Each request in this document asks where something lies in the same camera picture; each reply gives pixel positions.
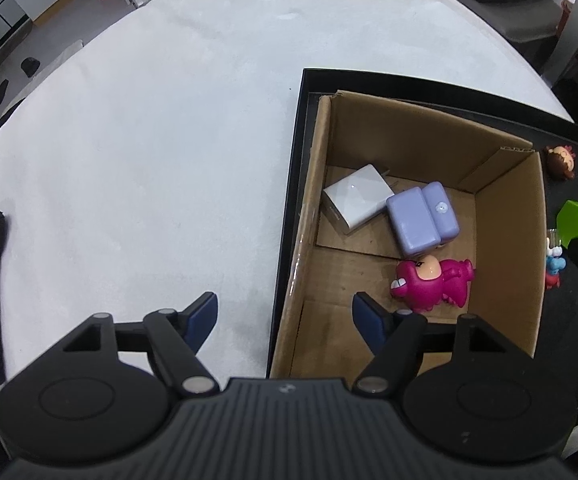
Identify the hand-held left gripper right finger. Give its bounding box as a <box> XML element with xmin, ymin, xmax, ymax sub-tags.
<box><xmin>351</xmin><ymin>292</ymin><xmax>520</xmax><ymax>400</ymax></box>

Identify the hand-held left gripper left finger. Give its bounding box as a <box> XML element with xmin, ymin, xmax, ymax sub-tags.
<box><xmin>63</xmin><ymin>291</ymin><xmax>221</xmax><ymax>400</ymax></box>

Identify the pink dinosaur figurine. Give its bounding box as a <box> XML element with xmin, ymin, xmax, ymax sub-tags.
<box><xmin>391</xmin><ymin>255</ymin><xmax>476</xmax><ymax>315</ymax></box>

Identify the black plastic tray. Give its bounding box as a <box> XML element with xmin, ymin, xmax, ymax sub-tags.
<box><xmin>266</xmin><ymin>67</ymin><xmax>578</xmax><ymax>431</ymax></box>

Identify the purple charger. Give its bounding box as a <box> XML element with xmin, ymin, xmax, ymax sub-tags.
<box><xmin>385</xmin><ymin>181</ymin><xmax>460</xmax><ymax>257</ymax></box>

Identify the white plug charger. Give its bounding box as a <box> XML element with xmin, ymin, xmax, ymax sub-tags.
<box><xmin>322</xmin><ymin>164</ymin><xmax>395</xmax><ymax>236</ymax></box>

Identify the brown cardboard box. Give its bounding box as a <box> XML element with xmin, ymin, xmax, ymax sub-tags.
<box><xmin>267</xmin><ymin>90</ymin><xmax>548</xmax><ymax>379</ymax></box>

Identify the blue and red figurine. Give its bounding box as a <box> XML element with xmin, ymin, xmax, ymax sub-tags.
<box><xmin>544</xmin><ymin>237</ymin><xmax>568</xmax><ymax>290</ymax></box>

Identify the brown-haired doll figurine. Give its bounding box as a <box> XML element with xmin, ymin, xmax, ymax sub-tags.
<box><xmin>544</xmin><ymin>144</ymin><xmax>577</xmax><ymax>181</ymax></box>

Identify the red and white container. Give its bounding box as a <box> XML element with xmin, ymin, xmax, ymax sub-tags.
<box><xmin>560</xmin><ymin>0</ymin><xmax>578</xmax><ymax>37</ymax></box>

